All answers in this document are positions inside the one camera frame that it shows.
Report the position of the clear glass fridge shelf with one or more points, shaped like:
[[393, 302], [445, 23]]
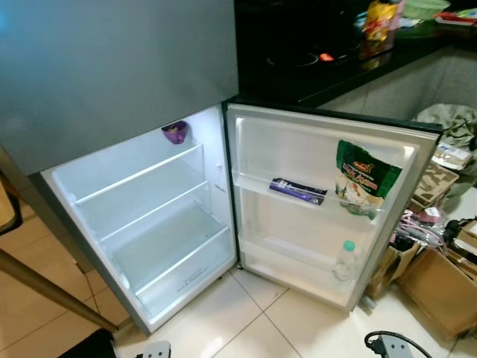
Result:
[[127, 168], [175, 250], [145, 205]]

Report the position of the small white labelled box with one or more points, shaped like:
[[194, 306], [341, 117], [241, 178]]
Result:
[[452, 156]]

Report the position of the patterned brown cardboard box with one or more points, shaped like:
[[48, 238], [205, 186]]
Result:
[[434, 186]]

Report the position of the cardboard box white label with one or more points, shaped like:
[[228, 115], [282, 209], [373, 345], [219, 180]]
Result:
[[468, 239]]

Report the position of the grey green sack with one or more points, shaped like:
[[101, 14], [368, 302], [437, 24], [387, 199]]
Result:
[[447, 119]]

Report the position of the green snack bag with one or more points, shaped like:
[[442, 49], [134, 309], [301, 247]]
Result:
[[365, 175]]

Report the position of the grey kitchen cabinet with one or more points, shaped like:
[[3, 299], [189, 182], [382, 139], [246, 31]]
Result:
[[417, 82]]

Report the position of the large brown cardboard box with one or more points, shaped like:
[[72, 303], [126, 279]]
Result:
[[440, 291]]

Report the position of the brown paper bag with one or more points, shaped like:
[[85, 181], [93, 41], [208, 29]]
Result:
[[391, 268]]

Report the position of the black kitchen countertop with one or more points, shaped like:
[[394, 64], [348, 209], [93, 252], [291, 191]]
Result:
[[417, 45]]

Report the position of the clear bottle green cap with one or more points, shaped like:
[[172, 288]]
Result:
[[345, 262]]

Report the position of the red tray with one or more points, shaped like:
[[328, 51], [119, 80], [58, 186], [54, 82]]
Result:
[[456, 19]]

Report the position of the green plastic basket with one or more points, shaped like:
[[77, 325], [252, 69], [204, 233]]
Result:
[[426, 9]]

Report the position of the purple chocolate bar pack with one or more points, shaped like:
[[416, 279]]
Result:
[[298, 192]]

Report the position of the pink tumbler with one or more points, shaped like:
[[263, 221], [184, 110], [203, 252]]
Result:
[[397, 13]]

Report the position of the yellow snack bag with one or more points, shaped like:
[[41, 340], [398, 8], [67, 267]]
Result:
[[380, 21]]

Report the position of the black induction cooktop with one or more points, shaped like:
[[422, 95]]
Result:
[[298, 60]]

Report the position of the purple plastic bowl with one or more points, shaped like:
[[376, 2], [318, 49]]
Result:
[[175, 134]]

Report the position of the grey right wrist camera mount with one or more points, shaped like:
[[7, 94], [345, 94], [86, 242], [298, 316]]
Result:
[[389, 349]]

